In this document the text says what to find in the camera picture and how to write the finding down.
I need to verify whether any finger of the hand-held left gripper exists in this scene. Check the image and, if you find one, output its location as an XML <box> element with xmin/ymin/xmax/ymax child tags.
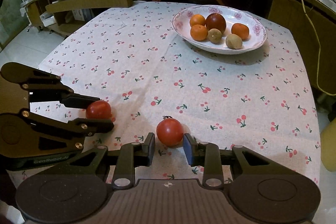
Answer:
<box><xmin>22</xmin><ymin>69</ymin><xmax>102</xmax><ymax>110</ymax></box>
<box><xmin>21</xmin><ymin>109</ymin><xmax>115</xmax><ymax>153</ymax></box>

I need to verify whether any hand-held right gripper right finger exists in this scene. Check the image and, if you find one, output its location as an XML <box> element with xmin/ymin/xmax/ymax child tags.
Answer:
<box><xmin>183</xmin><ymin>133</ymin><xmax>302</xmax><ymax>188</ymax></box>

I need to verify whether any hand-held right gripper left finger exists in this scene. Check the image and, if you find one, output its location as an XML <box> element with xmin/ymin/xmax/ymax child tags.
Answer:
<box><xmin>67</xmin><ymin>132</ymin><xmax>156</xmax><ymax>189</ymax></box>

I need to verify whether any red tomato with stem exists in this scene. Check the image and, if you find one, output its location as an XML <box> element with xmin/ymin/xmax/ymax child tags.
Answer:
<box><xmin>156</xmin><ymin>116</ymin><xmax>184</xmax><ymax>147</ymax></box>

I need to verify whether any round brown kiwi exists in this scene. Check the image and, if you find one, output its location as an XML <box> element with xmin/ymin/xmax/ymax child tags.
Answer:
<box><xmin>208</xmin><ymin>28</ymin><xmax>222</xmax><ymax>44</ymax></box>

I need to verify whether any oval brown kiwi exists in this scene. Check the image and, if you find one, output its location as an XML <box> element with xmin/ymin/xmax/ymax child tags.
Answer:
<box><xmin>225</xmin><ymin>33</ymin><xmax>243</xmax><ymax>50</ymax></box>

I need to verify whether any medium orange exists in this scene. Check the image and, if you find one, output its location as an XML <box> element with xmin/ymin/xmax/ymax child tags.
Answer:
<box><xmin>190</xmin><ymin>24</ymin><xmax>209</xmax><ymax>41</ymax></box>

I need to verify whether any large orange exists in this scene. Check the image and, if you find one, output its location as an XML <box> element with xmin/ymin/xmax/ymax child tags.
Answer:
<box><xmin>231</xmin><ymin>23</ymin><xmax>250</xmax><ymax>41</ymax></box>

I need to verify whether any small orange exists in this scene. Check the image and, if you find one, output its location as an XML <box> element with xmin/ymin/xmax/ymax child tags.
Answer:
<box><xmin>189</xmin><ymin>14</ymin><xmax>206</xmax><ymax>27</ymax></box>

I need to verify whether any dark red plum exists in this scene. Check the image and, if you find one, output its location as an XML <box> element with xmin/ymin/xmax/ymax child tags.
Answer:
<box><xmin>205</xmin><ymin>13</ymin><xmax>227</xmax><ymax>33</ymax></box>

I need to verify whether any white floral plate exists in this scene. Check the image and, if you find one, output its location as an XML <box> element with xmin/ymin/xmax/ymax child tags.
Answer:
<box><xmin>172</xmin><ymin>5</ymin><xmax>268</xmax><ymax>55</ymax></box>

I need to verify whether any cherry-printed tablecloth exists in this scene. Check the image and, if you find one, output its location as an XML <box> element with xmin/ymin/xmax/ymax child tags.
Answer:
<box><xmin>5</xmin><ymin>0</ymin><xmax>322</xmax><ymax>188</ymax></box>

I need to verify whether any yellow bucket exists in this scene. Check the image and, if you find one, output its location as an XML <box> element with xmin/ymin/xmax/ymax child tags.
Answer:
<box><xmin>320</xmin><ymin>118</ymin><xmax>336</xmax><ymax>172</ymax></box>

